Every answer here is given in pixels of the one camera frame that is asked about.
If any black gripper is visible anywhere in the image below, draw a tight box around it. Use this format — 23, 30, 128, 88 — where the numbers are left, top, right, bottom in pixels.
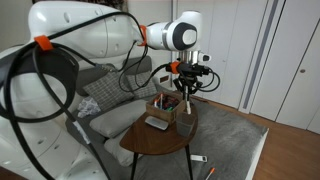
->
177, 63, 209, 97

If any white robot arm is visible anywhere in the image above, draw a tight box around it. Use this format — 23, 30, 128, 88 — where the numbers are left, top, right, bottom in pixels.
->
0, 1, 202, 179

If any orange white marker on bed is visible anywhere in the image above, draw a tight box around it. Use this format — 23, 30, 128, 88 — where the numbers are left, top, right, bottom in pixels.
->
205, 167, 215, 180

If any brown cardboard box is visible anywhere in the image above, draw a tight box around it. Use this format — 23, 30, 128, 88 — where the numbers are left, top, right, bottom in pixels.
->
146, 92, 185, 124

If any patterned dark gray cushion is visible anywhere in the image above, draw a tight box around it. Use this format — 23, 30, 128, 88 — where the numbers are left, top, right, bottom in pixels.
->
127, 71, 157, 98

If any gray flat case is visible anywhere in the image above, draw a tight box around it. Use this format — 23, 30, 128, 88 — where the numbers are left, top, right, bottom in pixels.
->
145, 116, 169, 130

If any brown wooden side table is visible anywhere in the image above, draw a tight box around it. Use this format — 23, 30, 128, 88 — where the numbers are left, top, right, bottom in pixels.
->
120, 105, 198, 180

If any plaid gray cushion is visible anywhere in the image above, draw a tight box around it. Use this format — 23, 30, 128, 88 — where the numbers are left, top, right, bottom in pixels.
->
83, 72, 134, 111

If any white remote control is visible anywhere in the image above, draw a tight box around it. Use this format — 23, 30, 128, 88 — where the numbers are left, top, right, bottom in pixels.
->
190, 155, 208, 162

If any light gray long pillow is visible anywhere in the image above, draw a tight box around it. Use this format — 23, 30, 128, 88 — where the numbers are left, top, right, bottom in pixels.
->
90, 100, 146, 138

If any blue crumpled cloth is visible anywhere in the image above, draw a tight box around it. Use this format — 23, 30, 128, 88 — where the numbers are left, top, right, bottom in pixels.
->
77, 97, 101, 118

